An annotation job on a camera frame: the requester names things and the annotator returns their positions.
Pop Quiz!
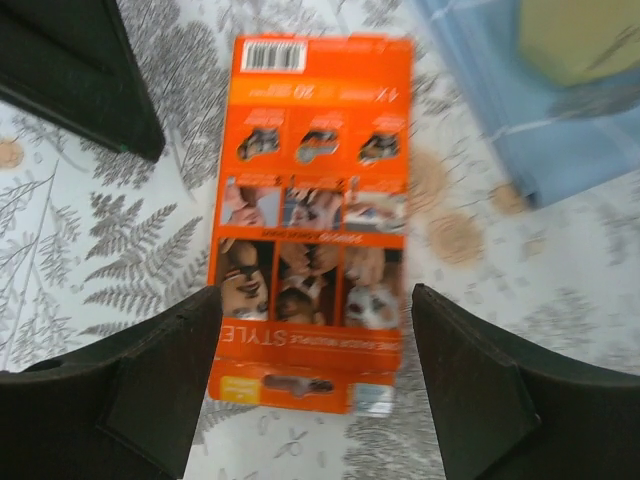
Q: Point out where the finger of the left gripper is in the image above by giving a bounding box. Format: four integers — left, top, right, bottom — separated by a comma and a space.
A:
1, 0, 165, 161

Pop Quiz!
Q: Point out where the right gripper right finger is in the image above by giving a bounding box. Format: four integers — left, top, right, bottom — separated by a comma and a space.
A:
411, 284, 639, 479

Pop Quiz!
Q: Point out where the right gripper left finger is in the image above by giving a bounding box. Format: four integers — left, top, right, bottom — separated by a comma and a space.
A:
1, 286, 222, 479

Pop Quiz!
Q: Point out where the orange razor box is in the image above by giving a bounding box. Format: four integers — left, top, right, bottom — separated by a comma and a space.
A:
208, 34, 413, 417

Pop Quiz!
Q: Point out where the floral tablecloth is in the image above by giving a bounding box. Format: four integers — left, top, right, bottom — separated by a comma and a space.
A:
0, 0, 640, 480

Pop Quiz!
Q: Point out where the blue checkered cloth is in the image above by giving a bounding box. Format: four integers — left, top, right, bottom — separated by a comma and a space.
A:
415, 1, 639, 208

